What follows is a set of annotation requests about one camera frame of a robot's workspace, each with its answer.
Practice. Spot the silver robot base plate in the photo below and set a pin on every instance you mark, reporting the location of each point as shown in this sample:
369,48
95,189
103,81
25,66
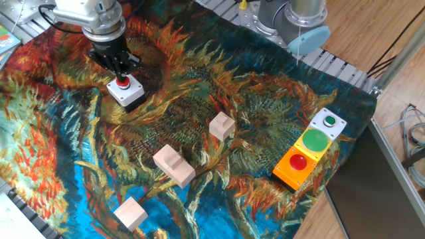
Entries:
262,31

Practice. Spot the white box small green button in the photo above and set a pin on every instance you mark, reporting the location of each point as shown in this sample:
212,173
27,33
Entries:
328,123

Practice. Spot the small yellow clip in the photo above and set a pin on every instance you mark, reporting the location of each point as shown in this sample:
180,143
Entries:
243,4

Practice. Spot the aluminium frame rail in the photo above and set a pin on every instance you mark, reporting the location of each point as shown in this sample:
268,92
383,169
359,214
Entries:
398,169

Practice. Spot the white box red push button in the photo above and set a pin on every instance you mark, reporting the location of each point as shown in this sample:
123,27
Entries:
125,93

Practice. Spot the plain wooden cube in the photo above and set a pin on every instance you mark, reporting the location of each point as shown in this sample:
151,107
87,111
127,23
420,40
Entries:
130,214

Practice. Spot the orange box red button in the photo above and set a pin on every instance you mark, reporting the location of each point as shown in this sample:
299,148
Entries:
293,169

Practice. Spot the large wooden block with peg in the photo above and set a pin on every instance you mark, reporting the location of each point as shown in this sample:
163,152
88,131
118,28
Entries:
174,166

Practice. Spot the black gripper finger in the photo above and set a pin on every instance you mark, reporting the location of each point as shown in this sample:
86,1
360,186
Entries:
111,68
129,66

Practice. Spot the white paper sheet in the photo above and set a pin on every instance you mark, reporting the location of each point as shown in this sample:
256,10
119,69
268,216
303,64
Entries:
15,222

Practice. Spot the aluminium profile post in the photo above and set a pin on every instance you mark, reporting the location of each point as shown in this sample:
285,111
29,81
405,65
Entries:
400,56

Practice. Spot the colourful book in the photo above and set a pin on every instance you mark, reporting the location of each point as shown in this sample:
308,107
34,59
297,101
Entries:
7,41

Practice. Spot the yellow box large green button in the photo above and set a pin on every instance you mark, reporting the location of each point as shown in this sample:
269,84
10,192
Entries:
313,142

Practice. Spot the silver UR5 robot arm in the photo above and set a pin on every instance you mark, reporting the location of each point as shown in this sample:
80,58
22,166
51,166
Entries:
96,16

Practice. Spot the small wooden block with peg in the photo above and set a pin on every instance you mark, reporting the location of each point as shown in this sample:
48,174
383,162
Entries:
221,126

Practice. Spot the dark grey panel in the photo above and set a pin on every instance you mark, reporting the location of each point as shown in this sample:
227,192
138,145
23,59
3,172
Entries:
372,192

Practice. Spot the silver perforated metal plate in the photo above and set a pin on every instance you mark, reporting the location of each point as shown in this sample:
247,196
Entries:
26,10

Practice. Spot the sunflower painting cloth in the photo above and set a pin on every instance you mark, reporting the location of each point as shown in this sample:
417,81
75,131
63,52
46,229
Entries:
232,83

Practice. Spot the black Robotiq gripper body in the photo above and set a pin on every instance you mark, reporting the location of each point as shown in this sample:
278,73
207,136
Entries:
109,48

